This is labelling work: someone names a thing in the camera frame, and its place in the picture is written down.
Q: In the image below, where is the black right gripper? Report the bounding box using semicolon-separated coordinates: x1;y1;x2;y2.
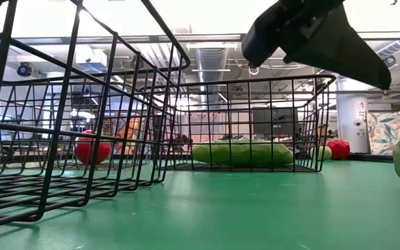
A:
240;0;393;91

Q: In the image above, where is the short green cucumber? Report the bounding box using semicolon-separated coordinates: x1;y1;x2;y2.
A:
190;138;295;167

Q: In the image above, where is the black wire basket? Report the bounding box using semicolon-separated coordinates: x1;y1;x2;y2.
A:
0;0;192;233
139;74;338;174

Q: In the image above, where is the white pillar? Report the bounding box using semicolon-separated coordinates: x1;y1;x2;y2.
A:
336;76;372;155

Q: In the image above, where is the black monitor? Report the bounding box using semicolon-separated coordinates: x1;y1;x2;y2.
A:
251;107;300;137

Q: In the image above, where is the pale green lime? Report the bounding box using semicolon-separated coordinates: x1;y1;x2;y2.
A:
309;145;333;162

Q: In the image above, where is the white ceiling light fixture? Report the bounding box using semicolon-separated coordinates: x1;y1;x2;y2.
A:
185;42;238;52

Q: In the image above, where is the green table mat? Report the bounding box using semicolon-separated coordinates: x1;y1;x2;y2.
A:
0;159;400;250

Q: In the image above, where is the white ceiling unit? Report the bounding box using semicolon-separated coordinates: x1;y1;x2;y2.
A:
75;46;108;66

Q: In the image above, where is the leaf pattern wall mural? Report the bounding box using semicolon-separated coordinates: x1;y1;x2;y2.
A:
365;110;400;156

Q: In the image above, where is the silver ventilation duct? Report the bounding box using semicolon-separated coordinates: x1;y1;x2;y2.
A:
194;47;229;105

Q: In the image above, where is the colourful wall mural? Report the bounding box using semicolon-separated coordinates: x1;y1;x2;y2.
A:
111;112;144;156

